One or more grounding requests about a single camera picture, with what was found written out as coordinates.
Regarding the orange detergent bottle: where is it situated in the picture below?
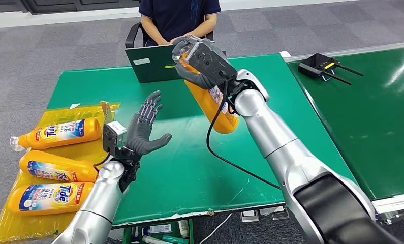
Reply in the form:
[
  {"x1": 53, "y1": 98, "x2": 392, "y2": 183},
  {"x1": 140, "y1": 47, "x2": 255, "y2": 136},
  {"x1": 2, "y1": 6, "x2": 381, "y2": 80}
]
[
  {"x1": 9, "y1": 116, "x2": 103, "y2": 153},
  {"x1": 18, "y1": 150, "x2": 99, "y2": 184},
  {"x1": 172, "y1": 49, "x2": 240, "y2": 135},
  {"x1": 7, "y1": 181, "x2": 96, "y2": 217}
]

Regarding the green belt conveyor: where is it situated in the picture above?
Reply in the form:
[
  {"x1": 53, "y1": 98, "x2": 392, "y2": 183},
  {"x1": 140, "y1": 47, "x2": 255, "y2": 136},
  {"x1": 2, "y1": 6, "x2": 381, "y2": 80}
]
[{"x1": 278, "y1": 41, "x2": 404, "y2": 226}]

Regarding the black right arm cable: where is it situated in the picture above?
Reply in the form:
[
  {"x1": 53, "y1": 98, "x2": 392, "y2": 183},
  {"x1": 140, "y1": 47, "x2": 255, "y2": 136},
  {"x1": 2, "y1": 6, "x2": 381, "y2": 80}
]
[{"x1": 205, "y1": 70, "x2": 282, "y2": 191}]

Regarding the white plastic bottle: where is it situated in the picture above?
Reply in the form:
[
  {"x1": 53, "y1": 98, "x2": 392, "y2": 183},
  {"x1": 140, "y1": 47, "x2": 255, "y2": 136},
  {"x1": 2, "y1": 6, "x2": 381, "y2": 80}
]
[{"x1": 177, "y1": 220, "x2": 190, "y2": 238}]

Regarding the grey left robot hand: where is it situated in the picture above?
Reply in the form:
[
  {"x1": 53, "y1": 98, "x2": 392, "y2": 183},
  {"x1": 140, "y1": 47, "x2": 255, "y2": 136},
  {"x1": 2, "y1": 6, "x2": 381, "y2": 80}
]
[{"x1": 122, "y1": 89, "x2": 173, "y2": 158}]

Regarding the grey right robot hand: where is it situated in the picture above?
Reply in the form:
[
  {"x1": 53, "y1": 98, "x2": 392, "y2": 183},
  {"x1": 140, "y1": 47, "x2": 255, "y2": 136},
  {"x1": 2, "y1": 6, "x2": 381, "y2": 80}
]
[{"x1": 171, "y1": 34, "x2": 238, "y2": 91}]

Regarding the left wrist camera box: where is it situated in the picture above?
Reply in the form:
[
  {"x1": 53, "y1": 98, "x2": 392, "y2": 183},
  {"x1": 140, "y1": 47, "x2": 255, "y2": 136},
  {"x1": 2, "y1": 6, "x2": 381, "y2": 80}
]
[{"x1": 103, "y1": 120, "x2": 128, "y2": 156}]

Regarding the black controller with antennas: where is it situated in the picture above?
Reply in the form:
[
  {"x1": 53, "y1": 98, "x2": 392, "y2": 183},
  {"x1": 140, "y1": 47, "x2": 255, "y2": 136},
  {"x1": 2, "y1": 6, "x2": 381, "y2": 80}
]
[{"x1": 297, "y1": 52, "x2": 365, "y2": 86}]

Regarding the white floor cable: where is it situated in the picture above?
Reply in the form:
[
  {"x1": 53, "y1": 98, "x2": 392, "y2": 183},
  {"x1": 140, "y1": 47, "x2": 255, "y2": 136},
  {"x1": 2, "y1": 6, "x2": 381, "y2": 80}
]
[{"x1": 198, "y1": 212, "x2": 233, "y2": 244}]

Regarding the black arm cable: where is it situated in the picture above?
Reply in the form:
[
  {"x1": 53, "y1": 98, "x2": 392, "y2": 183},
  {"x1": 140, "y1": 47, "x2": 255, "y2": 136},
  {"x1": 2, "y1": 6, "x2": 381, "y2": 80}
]
[
  {"x1": 205, "y1": 70, "x2": 282, "y2": 191},
  {"x1": 92, "y1": 152, "x2": 112, "y2": 173}
]

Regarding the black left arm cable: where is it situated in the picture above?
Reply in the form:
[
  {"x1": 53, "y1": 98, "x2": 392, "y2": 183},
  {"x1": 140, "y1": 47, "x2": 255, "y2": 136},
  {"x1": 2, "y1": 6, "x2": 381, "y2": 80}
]
[{"x1": 92, "y1": 152, "x2": 112, "y2": 173}]

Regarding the person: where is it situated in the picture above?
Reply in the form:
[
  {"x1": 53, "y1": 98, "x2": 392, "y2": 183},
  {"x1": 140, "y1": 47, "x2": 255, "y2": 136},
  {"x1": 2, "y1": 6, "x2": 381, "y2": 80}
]
[{"x1": 138, "y1": 0, "x2": 222, "y2": 47}]

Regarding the black office chair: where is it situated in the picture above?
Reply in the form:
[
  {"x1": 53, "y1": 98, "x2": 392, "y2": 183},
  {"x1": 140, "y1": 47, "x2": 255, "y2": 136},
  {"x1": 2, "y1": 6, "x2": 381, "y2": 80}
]
[{"x1": 125, "y1": 21, "x2": 215, "y2": 49}]

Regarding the yellow plastic bag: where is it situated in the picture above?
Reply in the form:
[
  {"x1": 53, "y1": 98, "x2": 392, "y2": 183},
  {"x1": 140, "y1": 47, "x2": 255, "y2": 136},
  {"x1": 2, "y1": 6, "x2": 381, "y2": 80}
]
[{"x1": 0, "y1": 100, "x2": 122, "y2": 244}]

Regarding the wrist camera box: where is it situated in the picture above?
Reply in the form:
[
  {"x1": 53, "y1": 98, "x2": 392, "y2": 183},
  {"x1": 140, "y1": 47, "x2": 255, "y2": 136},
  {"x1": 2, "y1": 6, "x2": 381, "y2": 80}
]
[
  {"x1": 184, "y1": 36, "x2": 238, "y2": 85},
  {"x1": 103, "y1": 120, "x2": 128, "y2": 156}
]

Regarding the dark green laptop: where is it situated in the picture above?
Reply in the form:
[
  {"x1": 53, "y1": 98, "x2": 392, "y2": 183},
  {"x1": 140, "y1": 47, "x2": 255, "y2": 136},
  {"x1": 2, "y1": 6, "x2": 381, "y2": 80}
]
[{"x1": 125, "y1": 44, "x2": 190, "y2": 84}]

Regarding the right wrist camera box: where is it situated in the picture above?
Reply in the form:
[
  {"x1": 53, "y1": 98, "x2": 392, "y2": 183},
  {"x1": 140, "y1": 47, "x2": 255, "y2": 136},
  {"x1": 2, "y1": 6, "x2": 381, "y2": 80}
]
[{"x1": 184, "y1": 36, "x2": 238, "y2": 85}]

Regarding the white labelled box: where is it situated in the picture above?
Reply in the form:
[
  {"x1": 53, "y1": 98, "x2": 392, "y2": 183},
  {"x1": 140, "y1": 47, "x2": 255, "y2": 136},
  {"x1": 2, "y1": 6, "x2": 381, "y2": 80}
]
[{"x1": 148, "y1": 223, "x2": 172, "y2": 235}]

